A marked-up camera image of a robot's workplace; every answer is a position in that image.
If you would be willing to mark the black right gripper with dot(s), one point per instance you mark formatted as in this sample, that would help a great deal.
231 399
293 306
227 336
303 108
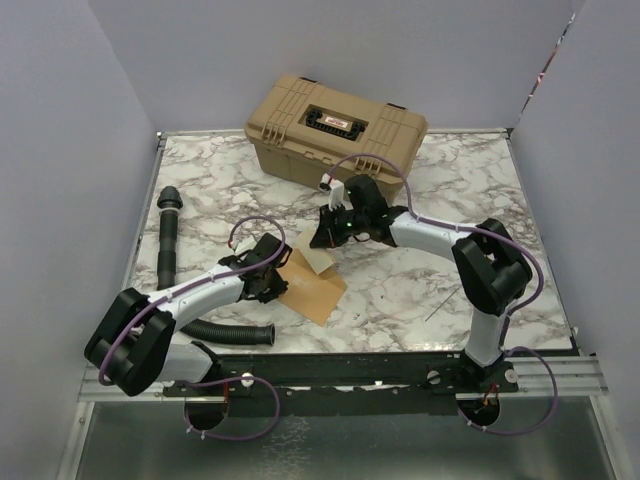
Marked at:
327 236

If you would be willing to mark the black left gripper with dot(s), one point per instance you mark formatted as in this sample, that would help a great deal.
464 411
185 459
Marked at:
278 288

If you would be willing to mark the peach lined letter paper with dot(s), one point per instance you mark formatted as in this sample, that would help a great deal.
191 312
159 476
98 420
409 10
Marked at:
318 259

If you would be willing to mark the brown kraft envelope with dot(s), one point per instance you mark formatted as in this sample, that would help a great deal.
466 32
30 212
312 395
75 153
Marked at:
314 296

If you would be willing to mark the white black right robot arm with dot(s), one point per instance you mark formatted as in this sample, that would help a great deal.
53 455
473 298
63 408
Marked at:
493 271

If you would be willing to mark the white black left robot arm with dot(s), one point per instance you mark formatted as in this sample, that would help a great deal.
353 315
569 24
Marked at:
132 346

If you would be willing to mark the tan plastic toolbox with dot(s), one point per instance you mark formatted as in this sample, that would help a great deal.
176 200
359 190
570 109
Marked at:
303 128

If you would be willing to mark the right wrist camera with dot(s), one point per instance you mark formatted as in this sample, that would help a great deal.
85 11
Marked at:
334 189

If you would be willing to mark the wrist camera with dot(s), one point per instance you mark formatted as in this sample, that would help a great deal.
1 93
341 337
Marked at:
334 189
240 246

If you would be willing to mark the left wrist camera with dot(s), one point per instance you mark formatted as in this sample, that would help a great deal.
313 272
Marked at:
240 246

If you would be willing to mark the black metal base rail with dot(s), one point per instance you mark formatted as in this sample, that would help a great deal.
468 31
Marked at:
350 384

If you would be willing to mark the yellow black handled screwdriver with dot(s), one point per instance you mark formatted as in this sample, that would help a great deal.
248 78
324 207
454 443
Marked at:
443 303

